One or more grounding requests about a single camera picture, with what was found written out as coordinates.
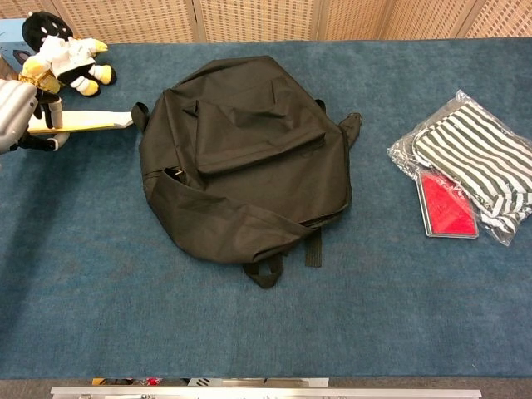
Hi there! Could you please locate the red card in clear case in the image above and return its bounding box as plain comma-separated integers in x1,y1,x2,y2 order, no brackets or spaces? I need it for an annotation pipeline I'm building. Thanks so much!
416,169,480,240

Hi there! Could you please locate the black and white plush toy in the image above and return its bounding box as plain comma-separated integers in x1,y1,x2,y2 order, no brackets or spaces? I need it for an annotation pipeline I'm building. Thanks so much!
20,11,114,99

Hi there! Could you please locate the black backpack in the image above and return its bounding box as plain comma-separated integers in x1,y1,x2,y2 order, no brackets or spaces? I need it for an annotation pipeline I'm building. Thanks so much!
131,55,362,290

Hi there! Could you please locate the brown printed packet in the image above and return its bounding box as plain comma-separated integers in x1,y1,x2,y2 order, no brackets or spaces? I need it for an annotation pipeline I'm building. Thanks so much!
0,57,20,82

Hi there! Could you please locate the striped garment in plastic bag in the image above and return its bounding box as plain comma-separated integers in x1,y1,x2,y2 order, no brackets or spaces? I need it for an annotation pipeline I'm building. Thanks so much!
387,89,532,247

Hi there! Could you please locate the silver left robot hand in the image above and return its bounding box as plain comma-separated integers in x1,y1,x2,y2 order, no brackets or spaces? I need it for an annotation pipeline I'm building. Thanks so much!
0,78,70,155

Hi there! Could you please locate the woven folding screen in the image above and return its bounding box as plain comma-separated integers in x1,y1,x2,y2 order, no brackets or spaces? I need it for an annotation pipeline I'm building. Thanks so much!
0,0,532,45

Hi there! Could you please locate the white and yellow book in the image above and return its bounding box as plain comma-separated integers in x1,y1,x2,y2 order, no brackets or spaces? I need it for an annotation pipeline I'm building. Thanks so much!
27,108,134,136

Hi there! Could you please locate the blue felt table cover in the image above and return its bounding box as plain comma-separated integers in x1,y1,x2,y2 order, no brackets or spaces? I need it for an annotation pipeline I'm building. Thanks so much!
0,36,532,380

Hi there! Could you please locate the gold foil snack packet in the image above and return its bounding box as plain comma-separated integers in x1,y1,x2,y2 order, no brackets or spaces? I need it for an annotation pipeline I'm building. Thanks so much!
18,68,63,96

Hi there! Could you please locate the light blue printed box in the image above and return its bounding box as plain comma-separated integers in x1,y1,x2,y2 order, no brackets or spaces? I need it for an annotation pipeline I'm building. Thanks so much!
0,18,32,82

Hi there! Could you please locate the aluminium profile rail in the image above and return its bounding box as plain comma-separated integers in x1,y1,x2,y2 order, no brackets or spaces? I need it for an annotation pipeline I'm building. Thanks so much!
49,385,483,399

